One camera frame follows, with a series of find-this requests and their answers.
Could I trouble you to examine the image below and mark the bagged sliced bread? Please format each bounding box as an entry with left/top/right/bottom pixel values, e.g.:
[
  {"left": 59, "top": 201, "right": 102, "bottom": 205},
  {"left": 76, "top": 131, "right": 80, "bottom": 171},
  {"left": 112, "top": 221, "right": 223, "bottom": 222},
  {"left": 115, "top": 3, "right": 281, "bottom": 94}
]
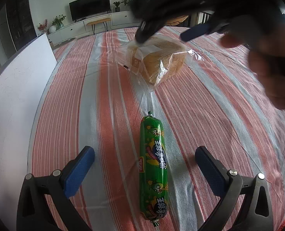
[{"left": 115, "top": 34, "right": 204, "bottom": 92}]

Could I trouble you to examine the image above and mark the green sausage snack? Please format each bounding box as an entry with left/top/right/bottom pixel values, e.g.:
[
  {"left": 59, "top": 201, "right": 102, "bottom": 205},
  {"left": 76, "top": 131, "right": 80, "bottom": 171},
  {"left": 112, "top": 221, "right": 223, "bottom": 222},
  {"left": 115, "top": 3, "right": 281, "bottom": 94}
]
[{"left": 138, "top": 111, "right": 169, "bottom": 230}]

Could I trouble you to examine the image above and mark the person's right hand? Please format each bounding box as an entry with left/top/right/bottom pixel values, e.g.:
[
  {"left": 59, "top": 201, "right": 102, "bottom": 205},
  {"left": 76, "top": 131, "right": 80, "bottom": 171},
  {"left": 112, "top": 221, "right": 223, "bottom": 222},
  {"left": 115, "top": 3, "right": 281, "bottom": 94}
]
[{"left": 219, "top": 31, "right": 285, "bottom": 111}]

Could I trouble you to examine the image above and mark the orange lounge chair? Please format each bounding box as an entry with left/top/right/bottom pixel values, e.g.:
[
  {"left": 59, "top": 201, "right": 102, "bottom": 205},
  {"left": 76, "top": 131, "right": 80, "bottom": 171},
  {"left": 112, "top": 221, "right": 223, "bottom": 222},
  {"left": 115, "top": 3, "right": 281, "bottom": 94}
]
[{"left": 165, "top": 15, "right": 189, "bottom": 26}]

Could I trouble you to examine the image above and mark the white tv cabinet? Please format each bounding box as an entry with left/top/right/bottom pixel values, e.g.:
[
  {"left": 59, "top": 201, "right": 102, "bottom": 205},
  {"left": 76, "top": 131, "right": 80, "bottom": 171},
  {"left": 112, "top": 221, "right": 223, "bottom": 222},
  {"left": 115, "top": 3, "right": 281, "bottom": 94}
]
[{"left": 47, "top": 11, "right": 140, "bottom": 45}]

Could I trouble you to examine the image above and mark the small potted plant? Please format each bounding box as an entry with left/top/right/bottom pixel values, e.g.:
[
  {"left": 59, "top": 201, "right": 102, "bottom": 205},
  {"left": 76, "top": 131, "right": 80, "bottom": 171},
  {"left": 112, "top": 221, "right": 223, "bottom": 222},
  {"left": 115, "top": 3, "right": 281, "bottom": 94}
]
[{"left": 113, "top": 1, "right": 121, "bottom": 13}]

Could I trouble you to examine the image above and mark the wooden bench stool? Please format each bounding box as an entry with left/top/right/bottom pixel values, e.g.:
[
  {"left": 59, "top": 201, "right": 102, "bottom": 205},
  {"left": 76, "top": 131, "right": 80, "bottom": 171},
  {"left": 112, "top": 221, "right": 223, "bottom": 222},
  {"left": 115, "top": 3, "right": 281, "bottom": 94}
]
[{"left": 86, "top": 17, "right": 111, "bottom": 34}]

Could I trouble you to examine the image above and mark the black flat television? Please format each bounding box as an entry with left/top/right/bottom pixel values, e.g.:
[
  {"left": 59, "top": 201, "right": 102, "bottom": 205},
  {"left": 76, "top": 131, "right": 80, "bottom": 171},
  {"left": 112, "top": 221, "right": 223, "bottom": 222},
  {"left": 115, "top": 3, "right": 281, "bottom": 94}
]
[{"left": 69, "top": 0, "right": 111, "bottom": 21}]

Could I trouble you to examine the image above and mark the green plant white vase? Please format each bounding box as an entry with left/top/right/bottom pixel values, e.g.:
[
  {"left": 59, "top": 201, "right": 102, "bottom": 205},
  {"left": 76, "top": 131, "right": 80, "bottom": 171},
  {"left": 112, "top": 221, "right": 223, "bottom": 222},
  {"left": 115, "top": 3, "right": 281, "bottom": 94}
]
[{"left": 49, "top": 14, "right": 66, "bottom": 33}]

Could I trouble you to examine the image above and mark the striped red grey tablecloth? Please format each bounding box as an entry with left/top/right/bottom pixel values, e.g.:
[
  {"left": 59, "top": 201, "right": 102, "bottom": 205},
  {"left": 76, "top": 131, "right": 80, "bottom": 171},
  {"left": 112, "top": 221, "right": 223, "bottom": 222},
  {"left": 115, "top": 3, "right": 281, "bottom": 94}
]
[{"left": 28, "top": 27, "right": 285, "bottom": 230}]

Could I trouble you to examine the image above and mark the red flower plant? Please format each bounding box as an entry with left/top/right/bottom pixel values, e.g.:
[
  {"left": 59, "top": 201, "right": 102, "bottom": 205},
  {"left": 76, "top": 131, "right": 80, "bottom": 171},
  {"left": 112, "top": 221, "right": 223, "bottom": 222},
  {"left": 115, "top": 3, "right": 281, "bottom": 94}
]
[{"left": 37, "top": 19, "right": 48, "bottom": 33}]

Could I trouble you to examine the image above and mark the white board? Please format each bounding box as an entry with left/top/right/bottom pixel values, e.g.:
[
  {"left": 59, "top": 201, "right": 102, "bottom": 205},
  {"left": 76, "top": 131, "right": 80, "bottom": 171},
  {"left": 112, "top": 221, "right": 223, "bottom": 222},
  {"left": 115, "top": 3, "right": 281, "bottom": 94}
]
[{"left": 0, "top": 32, "right": 58, "bottom": 207}]

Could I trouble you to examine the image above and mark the black display cabinet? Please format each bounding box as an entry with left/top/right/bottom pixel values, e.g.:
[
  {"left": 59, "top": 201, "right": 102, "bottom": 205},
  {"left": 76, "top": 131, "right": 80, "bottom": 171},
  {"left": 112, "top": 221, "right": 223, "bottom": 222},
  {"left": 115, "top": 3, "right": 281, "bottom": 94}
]
[{"left": 0, "top": 0, "right": 36, "bottom": 57}]

